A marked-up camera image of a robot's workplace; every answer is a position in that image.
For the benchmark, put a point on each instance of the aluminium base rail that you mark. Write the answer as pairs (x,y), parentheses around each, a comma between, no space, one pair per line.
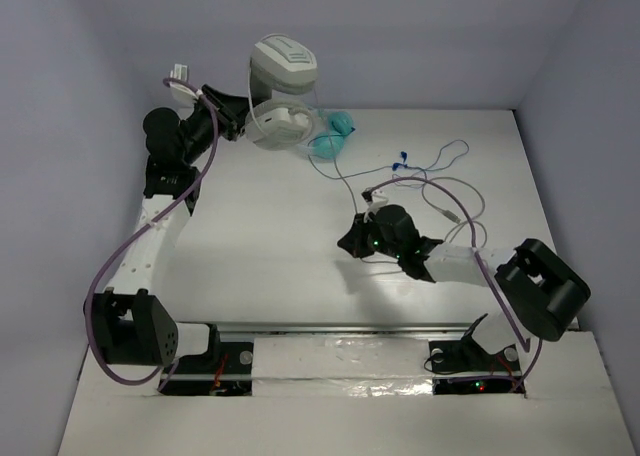
(249,331)

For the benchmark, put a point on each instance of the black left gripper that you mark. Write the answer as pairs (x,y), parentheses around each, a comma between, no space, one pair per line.
(226,112)

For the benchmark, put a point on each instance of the teal cat-ear headphones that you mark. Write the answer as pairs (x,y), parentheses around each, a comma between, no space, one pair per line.
(326,145)

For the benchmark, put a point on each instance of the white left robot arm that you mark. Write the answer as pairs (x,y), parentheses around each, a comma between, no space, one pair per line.
(126,322)

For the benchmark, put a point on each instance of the blue wired earbuds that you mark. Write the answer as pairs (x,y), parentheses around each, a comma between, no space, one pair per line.
(443,159)

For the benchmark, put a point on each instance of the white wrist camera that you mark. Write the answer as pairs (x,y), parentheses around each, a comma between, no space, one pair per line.
(375,199)
(182,91)

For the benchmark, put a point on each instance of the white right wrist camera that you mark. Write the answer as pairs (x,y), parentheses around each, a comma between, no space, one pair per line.
(375,199)

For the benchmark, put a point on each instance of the white grey over-ear headphones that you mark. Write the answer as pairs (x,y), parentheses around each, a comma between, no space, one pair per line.
(280,71)

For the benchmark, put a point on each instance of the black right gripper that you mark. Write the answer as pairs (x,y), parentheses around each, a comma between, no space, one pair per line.
(354,240)

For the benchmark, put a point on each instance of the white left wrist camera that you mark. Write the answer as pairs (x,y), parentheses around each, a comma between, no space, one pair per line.
(182,91)

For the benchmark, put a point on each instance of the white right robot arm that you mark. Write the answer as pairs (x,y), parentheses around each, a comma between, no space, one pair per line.
(538,294)

